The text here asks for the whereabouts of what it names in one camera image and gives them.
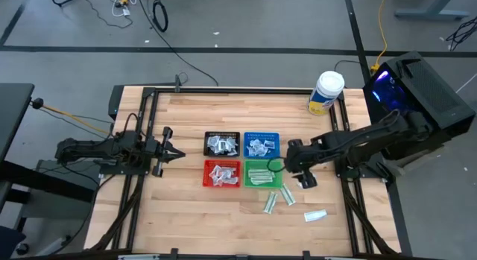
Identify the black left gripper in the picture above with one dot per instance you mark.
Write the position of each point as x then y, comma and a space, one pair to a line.
154, 148

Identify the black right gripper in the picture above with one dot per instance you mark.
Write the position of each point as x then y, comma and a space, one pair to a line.
300, 157

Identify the white bandage wrapper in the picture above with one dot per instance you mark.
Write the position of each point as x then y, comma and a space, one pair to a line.
299, 184
315, 215

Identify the green-striped bandage wrapper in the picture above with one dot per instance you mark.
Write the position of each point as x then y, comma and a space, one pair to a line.
261, 173
270, 202
261, 181
287, 194

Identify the white antiseptic towelette packet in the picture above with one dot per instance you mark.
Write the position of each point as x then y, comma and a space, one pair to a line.
230, 144
262, 152
212, 142
232, 152
219, 180
220, 151
215, 171
256, 144
269, 144
221, 144
228, 170
232, 180
252, 151

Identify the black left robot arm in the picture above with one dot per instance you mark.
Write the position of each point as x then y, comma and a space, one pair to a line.
93, 148

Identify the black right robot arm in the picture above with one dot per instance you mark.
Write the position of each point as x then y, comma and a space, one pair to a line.
372, 135

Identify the green plastic basket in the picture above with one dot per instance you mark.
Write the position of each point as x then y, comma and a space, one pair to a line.
262, 164

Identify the red plastic basket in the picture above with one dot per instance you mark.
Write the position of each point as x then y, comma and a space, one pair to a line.
208, 182

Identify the black plastic basket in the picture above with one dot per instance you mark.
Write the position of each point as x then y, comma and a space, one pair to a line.
223, 134

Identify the blue plastic basket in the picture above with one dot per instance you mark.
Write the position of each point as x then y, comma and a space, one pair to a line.
261, 135

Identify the black table clamp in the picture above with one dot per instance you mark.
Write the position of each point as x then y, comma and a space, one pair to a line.
178, 83

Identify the black controller box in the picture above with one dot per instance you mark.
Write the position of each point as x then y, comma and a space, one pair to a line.
113, 100

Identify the white-lidded wipes canister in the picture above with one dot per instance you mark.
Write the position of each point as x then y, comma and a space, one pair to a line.
328, 86

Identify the silver aluminium bar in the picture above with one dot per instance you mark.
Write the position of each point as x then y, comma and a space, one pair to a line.
138, 257

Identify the black blue-lit computer tower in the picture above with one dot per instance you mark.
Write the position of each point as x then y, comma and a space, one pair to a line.
428, 92

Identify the dark grey desk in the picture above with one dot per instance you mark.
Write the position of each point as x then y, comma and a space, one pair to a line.
15, 114

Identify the dark chair base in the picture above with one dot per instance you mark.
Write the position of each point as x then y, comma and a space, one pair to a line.
9, 241

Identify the grey desk leg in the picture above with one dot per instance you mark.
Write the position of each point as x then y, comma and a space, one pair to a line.
432, 8

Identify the black frame clamp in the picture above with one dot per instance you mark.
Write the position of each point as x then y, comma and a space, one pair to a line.
306, 254
174, 252

